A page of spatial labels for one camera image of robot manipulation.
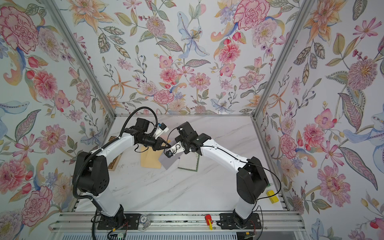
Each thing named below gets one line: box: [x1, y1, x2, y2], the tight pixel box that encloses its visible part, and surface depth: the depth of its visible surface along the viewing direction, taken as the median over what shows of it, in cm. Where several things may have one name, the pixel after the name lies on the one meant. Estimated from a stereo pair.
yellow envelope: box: [141, 146, 165, 169], surface depth 95 cm
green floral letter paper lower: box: [177, 151, 200, 172], surface depth 97 cm
